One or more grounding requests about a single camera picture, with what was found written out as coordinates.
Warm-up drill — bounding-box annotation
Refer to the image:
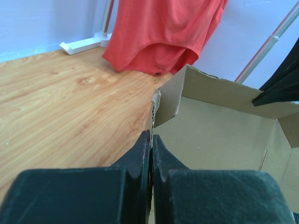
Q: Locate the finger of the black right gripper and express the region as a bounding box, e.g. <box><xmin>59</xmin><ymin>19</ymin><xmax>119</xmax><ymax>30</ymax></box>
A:
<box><xmin>252</xmin><ymin>42</ymin><xmax>299</xmax><ymax>106</ymax></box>

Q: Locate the brown cardboard box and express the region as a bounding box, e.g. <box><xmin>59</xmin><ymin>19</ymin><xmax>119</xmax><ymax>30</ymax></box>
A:
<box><xmin>152</xmin><ymin>65</ymin><xmax>299</xmax><ymax>214</ymax></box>

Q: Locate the silver garment rack pole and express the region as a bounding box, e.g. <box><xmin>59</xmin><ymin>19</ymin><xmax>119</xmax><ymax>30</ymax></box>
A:
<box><xmin>235</xmin><ymin>1</ymin><xmax>299</xmax><ymax>84</ymax></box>

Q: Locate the red cloth on hanger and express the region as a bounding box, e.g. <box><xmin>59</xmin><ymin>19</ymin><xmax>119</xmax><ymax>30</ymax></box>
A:
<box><xmin>103</xmin><ymin>0</ymin><xmax>227</xmax><ymax>76</ymax></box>

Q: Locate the white garment rack base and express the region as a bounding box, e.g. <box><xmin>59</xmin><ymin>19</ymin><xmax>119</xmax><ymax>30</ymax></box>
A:
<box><xmin>59</xmin><ymin>33</ymin><xmax>112</xmax><ymax>55</ymax></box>

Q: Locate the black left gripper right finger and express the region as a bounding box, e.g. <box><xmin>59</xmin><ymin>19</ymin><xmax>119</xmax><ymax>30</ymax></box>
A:
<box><xmin>152</xmin><ymin>134</ymin><xmax>294</xmax><ymax>224</ymax></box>

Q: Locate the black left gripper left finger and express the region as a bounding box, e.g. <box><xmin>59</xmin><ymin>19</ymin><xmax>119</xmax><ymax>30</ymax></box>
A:
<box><xmin>0</xmin><ymin>131</ymin><xmax>151</xmax><ymax>224</ymax></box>

